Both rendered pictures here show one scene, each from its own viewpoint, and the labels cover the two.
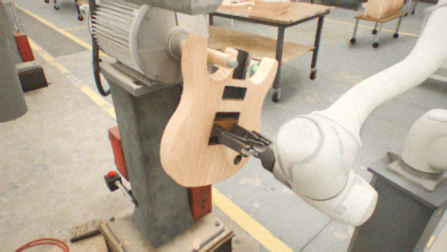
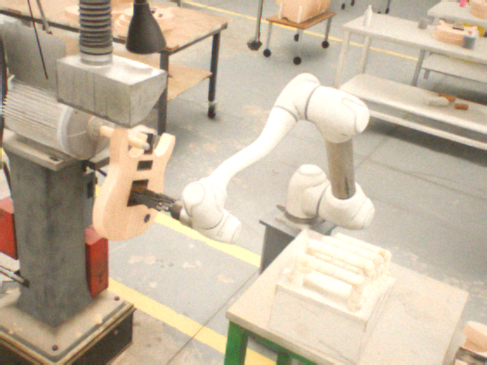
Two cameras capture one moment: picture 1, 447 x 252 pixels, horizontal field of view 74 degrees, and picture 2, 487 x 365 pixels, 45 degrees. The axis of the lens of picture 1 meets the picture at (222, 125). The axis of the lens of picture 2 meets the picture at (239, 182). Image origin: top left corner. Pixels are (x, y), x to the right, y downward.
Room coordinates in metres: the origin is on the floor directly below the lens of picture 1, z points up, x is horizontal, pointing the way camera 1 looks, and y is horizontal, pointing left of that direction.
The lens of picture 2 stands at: (-1.09, 0.31, 2.16)
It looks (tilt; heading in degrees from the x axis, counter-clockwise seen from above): 29 degrees down; 339
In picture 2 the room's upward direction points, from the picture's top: 7 degrees clockwise
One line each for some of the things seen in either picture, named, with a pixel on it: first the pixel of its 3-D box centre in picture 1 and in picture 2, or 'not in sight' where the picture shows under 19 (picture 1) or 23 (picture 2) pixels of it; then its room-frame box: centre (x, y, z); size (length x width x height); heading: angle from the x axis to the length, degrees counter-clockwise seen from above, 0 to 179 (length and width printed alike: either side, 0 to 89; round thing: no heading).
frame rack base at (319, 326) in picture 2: not in sight; (323, 310); (0.04, -0.44, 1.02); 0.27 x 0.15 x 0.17; 45
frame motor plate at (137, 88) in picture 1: (141, 68); (44, 141); (1.04, 0.30, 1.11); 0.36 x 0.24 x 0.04; 42
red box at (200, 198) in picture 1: (187, 177); (80, 250); (1.15, 0.17, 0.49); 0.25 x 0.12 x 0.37; 42
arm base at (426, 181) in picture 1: (414, 163); (297, 213); (0.96, -0.79, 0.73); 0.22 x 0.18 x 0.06; 34
